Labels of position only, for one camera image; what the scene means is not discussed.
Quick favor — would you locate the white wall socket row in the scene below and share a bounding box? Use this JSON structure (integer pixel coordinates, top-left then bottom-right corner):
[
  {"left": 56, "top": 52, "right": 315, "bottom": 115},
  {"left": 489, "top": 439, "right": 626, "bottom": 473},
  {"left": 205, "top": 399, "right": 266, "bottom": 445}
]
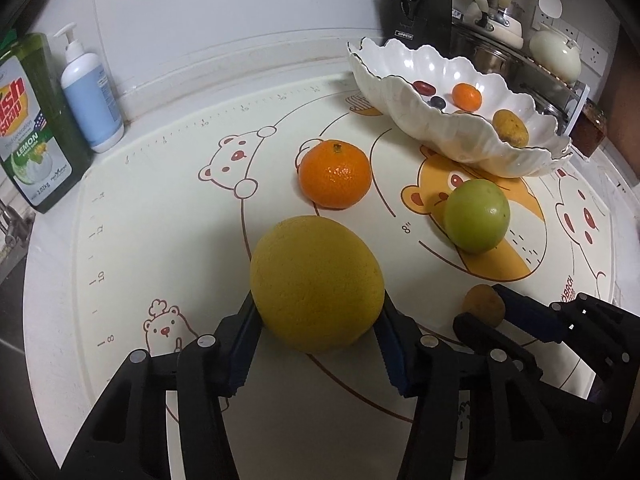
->
[{"left": 531, "top": 6, "right": 609, "bottom": 74}]

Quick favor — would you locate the green dish soap bottle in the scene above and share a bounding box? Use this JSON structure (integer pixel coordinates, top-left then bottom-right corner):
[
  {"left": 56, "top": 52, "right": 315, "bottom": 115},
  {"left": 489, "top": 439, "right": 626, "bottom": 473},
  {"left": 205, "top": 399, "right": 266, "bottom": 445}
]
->
[{"left": 0, "top": 32, "right": 94, "bottom": 214}]

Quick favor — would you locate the jar with brown contents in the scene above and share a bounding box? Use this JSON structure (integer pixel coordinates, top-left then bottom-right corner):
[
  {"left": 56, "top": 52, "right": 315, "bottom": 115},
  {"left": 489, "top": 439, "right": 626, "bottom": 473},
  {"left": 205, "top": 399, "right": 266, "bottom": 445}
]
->
[{"left": 574, "top": 99, "right": 609, "bottom": 157}]

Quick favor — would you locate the steel pot lid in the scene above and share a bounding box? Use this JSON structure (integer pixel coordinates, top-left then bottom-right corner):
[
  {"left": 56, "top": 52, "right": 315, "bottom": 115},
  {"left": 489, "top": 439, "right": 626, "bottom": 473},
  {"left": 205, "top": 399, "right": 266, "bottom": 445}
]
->
[{"left": 537, "top": 100, "right": 572, "bottom": 134}]

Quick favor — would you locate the green round fruit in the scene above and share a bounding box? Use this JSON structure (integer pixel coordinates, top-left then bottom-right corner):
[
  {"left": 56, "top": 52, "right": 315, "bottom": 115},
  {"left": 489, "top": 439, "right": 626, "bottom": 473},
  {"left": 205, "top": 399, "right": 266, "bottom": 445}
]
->
[{"left": 443, "top": 178, "right": 511, "bottom": 255}]

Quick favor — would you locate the small brownish yellow fruit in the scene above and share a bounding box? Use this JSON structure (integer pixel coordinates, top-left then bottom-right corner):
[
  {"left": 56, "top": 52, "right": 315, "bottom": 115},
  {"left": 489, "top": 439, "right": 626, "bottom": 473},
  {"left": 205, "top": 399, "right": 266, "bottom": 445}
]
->
[{"left": 492, "top": 109, "right": 530, "bottom": 149}]

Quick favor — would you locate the steel pot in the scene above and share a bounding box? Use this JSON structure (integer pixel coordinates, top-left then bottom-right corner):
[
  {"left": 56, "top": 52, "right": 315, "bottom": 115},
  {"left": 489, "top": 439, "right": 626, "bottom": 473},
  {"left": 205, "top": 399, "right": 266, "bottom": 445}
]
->
[{"left": 451, "top": 22, "right": 508, "bottom": 77}]

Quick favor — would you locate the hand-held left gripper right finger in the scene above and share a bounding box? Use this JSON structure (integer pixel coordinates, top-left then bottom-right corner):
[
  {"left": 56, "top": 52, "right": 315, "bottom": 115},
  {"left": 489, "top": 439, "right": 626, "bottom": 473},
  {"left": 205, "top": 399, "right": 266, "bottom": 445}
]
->
[{"left": 372, "top": 296, "right": 571, "bottom": 480}]

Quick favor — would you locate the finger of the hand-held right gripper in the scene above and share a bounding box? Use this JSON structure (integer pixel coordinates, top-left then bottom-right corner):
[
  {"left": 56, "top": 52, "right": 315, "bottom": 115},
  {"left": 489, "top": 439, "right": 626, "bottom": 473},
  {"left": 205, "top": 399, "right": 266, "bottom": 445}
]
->
[
  {"left": 492, "top": 284, "right": 571, "bottom": 341},
  {"left": 452, "top": 313, "right": 543, "bottom": 381}
]

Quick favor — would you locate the white scalloped bowl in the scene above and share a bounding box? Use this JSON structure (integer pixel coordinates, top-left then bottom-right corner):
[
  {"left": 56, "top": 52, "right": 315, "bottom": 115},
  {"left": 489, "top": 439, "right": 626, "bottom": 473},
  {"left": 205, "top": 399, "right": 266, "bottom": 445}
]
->
[{"left": 347, "top": 36, "right": 573, "bottom": 179}]

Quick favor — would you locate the steel shelf rack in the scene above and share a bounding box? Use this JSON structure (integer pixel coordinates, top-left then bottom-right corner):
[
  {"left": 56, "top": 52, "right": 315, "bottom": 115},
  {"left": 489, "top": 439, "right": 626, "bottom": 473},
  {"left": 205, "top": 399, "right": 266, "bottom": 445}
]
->
[{"left": 500, "top": 45, "right": 592, "bottom": 133}]

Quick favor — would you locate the white round teapot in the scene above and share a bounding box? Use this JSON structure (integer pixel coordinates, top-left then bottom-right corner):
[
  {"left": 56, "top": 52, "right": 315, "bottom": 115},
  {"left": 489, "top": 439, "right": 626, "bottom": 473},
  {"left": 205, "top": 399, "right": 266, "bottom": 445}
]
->
[{"left": 529, "top": 27, "right": 583, "bottom": 82}]

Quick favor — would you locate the large mandarin orange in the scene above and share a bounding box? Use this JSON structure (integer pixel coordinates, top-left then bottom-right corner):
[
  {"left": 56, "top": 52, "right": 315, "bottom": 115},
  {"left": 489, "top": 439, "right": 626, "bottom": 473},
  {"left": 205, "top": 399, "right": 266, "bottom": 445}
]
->
[{"left": 298, "top": 139, "right": 373, "bottom": 210}]

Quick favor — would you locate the chrome faucet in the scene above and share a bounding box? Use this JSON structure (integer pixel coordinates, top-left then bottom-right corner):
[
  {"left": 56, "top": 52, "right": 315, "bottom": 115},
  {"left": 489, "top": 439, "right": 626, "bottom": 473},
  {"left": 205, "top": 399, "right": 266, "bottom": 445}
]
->
[{"left": 0, "top": 199, "right": 36, "bottom": 261}]

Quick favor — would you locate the white blue pump bottle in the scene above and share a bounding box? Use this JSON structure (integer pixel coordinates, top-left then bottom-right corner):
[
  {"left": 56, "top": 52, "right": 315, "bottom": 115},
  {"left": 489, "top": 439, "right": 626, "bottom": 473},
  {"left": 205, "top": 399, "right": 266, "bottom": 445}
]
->
[{"left": 54, "top": 22, "right": 125, "bottom": 154}]

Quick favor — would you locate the big yellow citrus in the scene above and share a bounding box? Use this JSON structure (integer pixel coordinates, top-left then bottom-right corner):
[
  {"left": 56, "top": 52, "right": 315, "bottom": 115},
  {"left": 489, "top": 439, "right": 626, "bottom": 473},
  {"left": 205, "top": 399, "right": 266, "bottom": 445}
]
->
[{"left": 249, "top": 215, "right": 386, "bottom": 354}]

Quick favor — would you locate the small mandarin orange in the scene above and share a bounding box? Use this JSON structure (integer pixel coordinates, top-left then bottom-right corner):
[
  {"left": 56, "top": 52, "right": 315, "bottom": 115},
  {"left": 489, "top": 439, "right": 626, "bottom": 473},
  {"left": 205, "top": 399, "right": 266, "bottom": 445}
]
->
[{"left": 452, "top": 83, "right": 484, "bottom": 113}]

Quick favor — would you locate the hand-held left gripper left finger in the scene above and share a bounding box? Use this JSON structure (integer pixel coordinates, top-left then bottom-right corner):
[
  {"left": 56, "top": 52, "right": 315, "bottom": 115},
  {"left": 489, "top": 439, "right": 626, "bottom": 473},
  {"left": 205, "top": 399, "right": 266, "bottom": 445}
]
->
[{"left": 57, "top": 291, "right": 261, "bottom": 480}]

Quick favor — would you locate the black knife block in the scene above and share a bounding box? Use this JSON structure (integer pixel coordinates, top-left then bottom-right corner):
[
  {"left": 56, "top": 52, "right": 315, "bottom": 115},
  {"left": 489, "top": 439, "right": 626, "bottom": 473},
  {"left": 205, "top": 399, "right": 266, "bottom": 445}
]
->
[{"left": 382, "top": 0, "right": 454, "bottom": 47}]

